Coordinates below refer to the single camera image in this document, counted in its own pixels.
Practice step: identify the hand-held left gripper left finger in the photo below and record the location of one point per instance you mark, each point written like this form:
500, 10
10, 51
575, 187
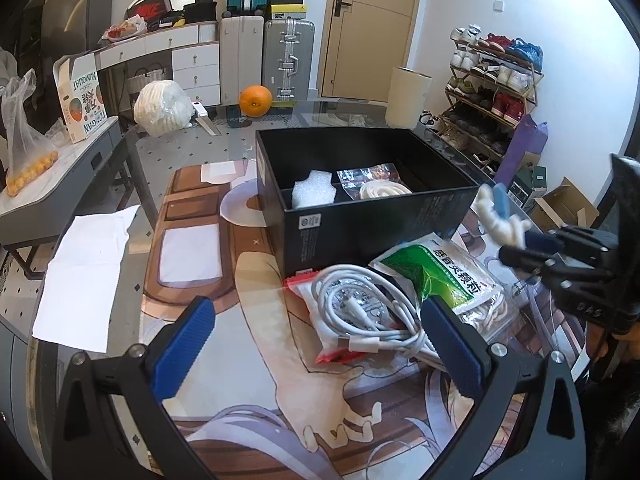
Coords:
182, 350

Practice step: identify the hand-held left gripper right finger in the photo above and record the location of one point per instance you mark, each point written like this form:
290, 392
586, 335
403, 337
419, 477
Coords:
452, 350

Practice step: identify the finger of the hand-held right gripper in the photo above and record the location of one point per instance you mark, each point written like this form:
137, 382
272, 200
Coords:
542, 244
500, 201

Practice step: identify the white foam piece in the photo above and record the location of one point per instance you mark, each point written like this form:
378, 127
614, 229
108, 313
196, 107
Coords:
505, 227
312, 190

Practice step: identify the green white medicine packet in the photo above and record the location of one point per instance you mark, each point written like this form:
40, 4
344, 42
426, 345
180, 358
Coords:
450, 275

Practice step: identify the red white plastic packet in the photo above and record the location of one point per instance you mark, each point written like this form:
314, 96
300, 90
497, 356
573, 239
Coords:
332, 352

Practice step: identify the black storage box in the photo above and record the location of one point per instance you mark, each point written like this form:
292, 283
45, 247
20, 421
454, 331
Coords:
370, 230

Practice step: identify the person's right hand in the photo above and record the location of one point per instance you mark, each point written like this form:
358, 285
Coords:
598, 344

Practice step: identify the dark green box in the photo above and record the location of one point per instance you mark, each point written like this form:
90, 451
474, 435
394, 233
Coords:
525, 182

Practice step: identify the open cardboard box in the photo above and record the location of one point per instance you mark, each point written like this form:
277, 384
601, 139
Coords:
565, 207

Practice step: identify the purple bag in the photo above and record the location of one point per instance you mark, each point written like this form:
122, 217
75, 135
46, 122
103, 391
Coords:
522, 145

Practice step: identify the clear plastic tubing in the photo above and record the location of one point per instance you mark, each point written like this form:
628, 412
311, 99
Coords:
537, 310

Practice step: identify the printed cartoon table mat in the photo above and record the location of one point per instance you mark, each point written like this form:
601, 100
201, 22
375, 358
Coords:
260, 340

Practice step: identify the metal shoe rack with shoes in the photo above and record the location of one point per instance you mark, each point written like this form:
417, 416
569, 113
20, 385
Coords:
492, 90

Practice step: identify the white paper sheet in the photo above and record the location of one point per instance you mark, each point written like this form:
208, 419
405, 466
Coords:
85, 275

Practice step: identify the cream cylindrical bin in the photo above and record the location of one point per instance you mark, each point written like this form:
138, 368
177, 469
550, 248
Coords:
407, 100

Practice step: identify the white sneaker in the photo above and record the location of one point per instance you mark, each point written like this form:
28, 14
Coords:
357, 120

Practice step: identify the grey side table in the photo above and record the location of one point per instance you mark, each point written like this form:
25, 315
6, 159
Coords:
60, 185

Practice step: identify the tan wooden door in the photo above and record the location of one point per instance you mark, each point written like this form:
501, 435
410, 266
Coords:
370, 30

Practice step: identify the white flat tool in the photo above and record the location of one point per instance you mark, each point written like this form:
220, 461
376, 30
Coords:
205, 120

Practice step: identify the white bundle in clear bag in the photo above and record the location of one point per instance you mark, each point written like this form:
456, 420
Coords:
162, 107

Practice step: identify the silver suitcase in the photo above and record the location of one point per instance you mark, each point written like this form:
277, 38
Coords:
290, 60

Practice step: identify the plastic bag of kumquats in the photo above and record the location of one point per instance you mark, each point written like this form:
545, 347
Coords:
25, 150

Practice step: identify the large orange fruit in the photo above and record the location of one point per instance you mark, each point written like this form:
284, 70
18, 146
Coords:
255, 101

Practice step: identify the printed fruit carton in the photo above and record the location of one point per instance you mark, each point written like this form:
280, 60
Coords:
80, 105

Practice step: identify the wicker basket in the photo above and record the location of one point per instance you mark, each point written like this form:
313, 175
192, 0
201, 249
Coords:
147, 85

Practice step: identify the white dresser with drawers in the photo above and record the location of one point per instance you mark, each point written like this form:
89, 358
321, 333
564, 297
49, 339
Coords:
197, 65

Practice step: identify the stack of black boxes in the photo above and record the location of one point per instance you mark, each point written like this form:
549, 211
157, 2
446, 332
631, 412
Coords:
286, 0

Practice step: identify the white suitcase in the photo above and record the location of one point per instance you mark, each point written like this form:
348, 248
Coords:
241, 60

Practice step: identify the plastic bag of food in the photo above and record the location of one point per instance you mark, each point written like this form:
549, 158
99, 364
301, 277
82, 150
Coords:
125, 29

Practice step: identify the black bag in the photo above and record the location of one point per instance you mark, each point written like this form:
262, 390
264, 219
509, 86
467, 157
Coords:
200, 11

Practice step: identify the red black shoe box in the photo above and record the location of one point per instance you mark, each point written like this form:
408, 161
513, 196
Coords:
148, 8

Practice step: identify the grey refrigerator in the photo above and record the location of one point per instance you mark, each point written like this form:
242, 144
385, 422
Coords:
75, 20

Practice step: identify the black tall cabinet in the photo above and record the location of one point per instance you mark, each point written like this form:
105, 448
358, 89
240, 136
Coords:
30, 25

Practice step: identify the white light switch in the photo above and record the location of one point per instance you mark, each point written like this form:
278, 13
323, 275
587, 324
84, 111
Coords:
498, 5

